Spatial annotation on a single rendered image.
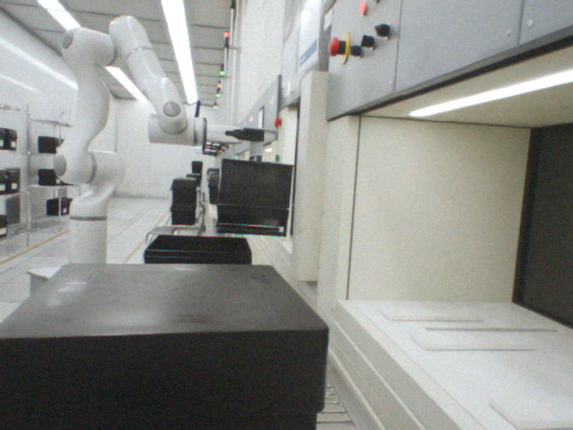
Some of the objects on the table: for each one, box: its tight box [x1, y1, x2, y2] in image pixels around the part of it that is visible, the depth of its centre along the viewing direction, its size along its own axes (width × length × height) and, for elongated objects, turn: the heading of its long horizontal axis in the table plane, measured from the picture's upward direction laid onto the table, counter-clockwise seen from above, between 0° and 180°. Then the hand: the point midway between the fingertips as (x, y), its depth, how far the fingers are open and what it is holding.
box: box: [0, 264, 330, 430], centre depth 55 cm, size 29×29×25 cm
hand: (257, 136), depth 143 cm, fingers closed on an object, 3 cm apart
